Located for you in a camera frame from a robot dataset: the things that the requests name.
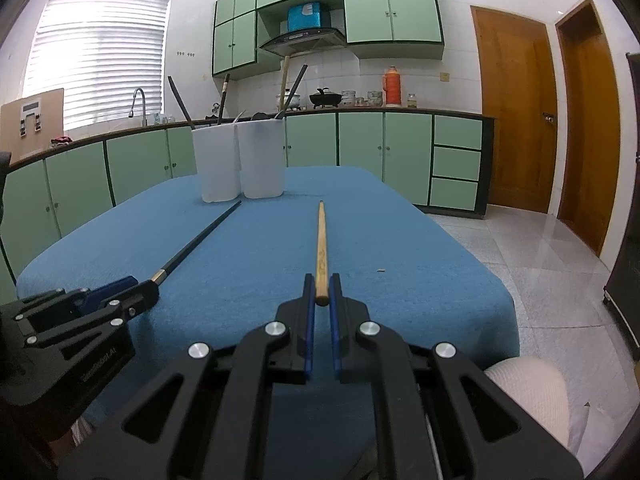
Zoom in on black wok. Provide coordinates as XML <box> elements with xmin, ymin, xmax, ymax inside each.
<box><xmin>308</xmin><ymin>87</ymin><xmax>344</xmax><ymax>109</ymax></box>

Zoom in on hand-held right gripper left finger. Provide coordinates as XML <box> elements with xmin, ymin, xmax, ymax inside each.
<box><xmin>57</xmin><ymin>274</ymin><xmax>317</xmax><ymax>480</ymax></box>

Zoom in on person's right leg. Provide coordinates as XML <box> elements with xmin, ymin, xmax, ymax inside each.
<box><xmin>482</xmin><ymin>356</ymin><xmax>573</xmax><ymax>466</ymax></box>

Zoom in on blue tablecloth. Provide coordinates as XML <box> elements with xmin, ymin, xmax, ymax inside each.
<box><xmin>15</xmin><ymin>166</ymin><xmax>517</xmax><ymax>480</ymax></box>

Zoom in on white window blinds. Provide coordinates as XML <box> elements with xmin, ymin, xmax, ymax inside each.
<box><xmin>22</xmin><ymin>0</ymin><xmax>173</xmax><ymax>131</ymax></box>

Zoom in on cardboard box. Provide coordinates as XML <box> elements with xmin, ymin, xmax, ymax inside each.
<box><xmin>0</xmin><ymin>88</ymin><xmax>66</xmax><ymax>163</ymax></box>

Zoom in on white plastic utensil holder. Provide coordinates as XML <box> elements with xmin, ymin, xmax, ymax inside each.
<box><xmin>192</xmin><ymin>119</ymin><xmax>286</xmax><ymax>204</ymax></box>

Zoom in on metal kitchen faucet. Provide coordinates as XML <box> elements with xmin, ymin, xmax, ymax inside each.
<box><xmin>127</xmin><ymin>87</ymin><xmax>149</xmax><ymax>127</ymax></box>

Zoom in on green upper cabinets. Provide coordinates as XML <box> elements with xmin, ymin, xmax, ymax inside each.
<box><xmin>212</xmin><ymin>0</ymin><xmax>446</xmax><ymax>79</ymax></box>

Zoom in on wooden door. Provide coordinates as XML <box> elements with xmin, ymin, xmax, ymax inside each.
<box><xmin>554</xmin><ymin>0</ymin><xmax>623</xmax><ymax>258</ymax></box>
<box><xmin>470</xmin><ymin>5</ymin><xmax>558</xmax><ymax>213</ymax></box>

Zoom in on green base cabinets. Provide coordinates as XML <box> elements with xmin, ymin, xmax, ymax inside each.
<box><xmin>0</xmin><ymin>110</ymin><xmax>498</xmax><ymax>306</ymax></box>

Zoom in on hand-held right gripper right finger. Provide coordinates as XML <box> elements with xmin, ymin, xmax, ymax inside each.
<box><xmin>329</xmin><ymin>273</ymin><xmax>585</xmax><ymax>480</ymax></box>

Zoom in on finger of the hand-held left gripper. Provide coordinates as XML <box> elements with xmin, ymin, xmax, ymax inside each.
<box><xmin>12</xmin><ymin>276</ymin><xmax>139</xmax><ymax>334</ymax></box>
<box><xmin>27</xmin><ymin>280</ymin><xmax>161</xmax><ymax>349</ymax></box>

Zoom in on range hood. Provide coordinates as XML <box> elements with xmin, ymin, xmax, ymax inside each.
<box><xmin>258</xmin><ymin>27</ymin><xmax>347</xmax><ymax>57</ymax></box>

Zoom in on orange thermos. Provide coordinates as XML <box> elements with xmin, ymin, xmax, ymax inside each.
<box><xmin>382</xmin><ymin>65</ymin><xmax>403</xmax><ymax>107</ymax></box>

